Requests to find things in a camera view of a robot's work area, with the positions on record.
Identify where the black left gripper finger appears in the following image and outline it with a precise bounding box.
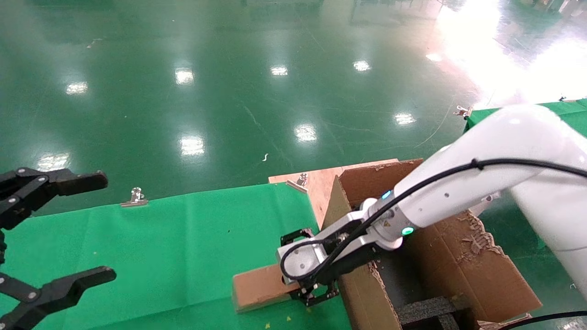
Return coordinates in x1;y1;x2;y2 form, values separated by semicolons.
0;167;110;230
0;267;117;330

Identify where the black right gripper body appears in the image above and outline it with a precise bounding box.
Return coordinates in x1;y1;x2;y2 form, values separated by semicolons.
316;247;388;286

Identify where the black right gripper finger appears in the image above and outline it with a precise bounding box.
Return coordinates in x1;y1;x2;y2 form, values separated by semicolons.
291;281;340;307
280;227;317;248

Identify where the brown wooden block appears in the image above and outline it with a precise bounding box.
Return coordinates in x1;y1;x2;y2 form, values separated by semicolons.
232;264;303;314

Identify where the large open cardboard carton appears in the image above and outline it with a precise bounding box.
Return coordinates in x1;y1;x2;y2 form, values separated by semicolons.
321;158;544;330

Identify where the plywood table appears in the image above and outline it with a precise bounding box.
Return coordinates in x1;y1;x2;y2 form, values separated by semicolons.
268;159;399;230

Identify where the black foam insert block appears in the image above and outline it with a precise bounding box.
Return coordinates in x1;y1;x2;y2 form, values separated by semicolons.
394;293;473;330

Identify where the green tablecloth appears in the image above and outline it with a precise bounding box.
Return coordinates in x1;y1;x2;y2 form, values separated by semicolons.
0;182;354;330
464;99;587;138

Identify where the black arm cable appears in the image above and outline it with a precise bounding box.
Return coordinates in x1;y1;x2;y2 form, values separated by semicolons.
280;158;587;281

